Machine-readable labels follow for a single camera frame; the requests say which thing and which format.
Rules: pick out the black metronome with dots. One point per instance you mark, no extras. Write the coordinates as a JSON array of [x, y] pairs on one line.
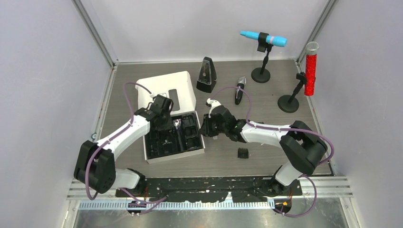
[[207, 76]]

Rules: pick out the red glitter microphone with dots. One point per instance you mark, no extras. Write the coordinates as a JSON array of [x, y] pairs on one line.
[[311, 63]]

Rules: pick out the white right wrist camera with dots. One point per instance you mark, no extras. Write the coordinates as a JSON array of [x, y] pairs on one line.
[[211, 103]]

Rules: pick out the black clipper comb guard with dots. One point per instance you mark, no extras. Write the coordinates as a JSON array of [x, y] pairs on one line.
[[243, 153]]

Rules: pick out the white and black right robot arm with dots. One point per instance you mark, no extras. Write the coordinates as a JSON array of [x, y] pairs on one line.
[[303, 148]]

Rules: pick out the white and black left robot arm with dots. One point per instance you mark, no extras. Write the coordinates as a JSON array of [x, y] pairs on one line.
[[95, 166]]

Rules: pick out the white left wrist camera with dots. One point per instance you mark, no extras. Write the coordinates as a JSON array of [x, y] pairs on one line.
[[164, 95]]

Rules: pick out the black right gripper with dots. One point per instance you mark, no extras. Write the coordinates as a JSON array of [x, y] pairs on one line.
[[206, 130]]

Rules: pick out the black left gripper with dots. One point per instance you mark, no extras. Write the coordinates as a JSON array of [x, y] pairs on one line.
[[168, 125]]

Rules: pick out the white box with black tray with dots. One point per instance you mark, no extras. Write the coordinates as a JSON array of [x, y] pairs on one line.
[[180, 136]]

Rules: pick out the black stand of red microphone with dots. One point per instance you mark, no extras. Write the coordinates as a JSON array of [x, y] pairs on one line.
[[289, 103]]

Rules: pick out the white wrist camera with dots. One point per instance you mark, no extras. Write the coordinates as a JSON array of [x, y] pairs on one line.
[[211, 103], [164, 95]]

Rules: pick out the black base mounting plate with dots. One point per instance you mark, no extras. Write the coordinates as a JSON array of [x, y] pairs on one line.
[[211, 189]]

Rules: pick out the black and silver hair clipper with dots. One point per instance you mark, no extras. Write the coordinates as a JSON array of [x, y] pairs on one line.
[[239, 92]]

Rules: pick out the blue microphone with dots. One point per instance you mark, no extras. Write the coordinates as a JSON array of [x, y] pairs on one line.
[[273, 40]]

